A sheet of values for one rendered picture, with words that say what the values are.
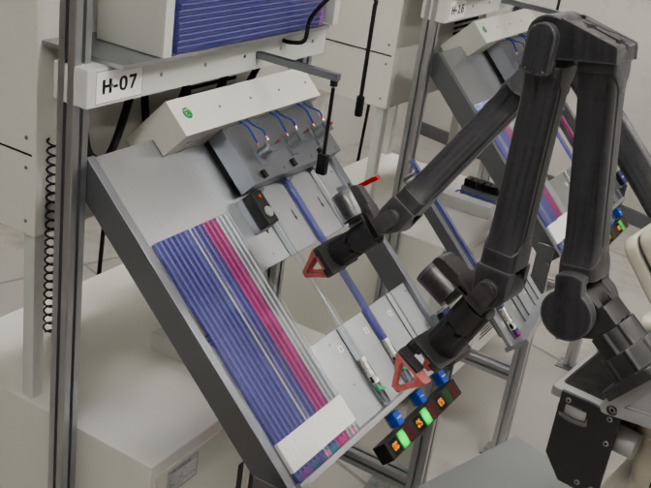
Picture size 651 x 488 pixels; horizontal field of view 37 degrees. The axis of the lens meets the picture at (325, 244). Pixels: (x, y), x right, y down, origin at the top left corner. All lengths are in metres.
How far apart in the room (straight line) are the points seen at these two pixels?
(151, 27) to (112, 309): 0.94
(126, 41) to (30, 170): 0.31
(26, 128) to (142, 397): 0.65
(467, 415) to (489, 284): 2.02
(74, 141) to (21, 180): 0.22
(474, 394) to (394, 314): 1.40
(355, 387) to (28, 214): 0.73
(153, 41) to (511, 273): 0.77
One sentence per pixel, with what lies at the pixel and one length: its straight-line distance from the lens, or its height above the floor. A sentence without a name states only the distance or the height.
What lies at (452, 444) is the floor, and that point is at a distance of 3.29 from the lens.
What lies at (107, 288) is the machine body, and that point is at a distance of 2.62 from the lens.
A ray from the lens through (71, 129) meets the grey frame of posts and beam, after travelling 1.77.
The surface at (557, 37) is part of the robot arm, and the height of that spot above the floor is 1.60.
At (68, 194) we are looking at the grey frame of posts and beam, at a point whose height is 1.14.
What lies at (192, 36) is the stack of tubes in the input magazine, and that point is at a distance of 1.86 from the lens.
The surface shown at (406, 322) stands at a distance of 2.24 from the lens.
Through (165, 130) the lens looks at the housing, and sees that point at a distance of 1.93.
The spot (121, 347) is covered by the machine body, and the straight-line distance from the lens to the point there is 2.36.
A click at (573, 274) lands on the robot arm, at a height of 1.30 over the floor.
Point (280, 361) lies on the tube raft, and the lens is 1.88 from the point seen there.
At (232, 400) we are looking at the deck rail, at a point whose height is 0.86.
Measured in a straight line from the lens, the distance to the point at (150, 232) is 1.83.
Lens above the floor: 1.84
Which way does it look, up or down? 24 degrees down
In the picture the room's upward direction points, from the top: 8 degrees clockwise
